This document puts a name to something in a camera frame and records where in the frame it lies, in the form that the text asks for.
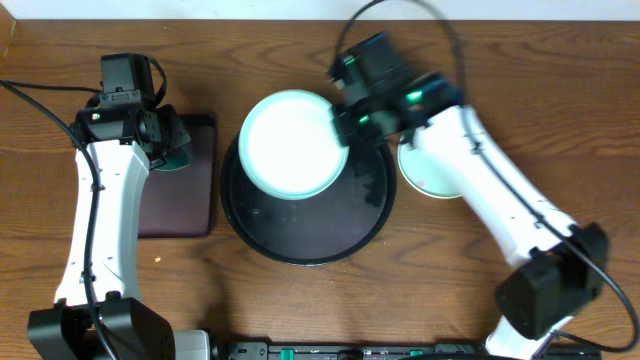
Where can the green scrubbing sponge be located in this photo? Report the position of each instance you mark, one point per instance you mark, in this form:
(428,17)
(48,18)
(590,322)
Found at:
(173,161)

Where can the black rectangular tray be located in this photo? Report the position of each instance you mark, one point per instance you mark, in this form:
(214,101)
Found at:
(178,203)

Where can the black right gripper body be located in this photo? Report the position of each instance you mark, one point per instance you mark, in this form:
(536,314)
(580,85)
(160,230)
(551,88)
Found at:
(367,120)

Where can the black round tray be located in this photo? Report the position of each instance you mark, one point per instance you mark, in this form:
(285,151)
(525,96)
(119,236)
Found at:
(326,228)

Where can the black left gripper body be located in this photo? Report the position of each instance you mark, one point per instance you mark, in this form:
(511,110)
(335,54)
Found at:
(175,133)

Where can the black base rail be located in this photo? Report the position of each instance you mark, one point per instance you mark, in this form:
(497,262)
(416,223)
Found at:
(264,351)

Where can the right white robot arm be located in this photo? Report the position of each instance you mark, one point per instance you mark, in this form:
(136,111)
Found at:
(558,266)

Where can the mint green plate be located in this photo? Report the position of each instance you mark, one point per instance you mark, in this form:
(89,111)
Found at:
(423,175)
(288,146)

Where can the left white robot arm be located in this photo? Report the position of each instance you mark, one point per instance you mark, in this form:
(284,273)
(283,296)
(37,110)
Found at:
(98,311)

